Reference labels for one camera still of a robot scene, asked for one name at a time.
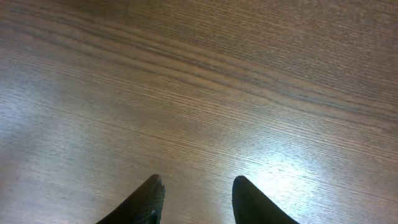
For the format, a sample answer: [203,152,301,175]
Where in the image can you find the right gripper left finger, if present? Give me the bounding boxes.
[97,174,165,224]

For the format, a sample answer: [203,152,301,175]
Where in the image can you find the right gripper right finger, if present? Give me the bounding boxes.
[232,175,299,224]

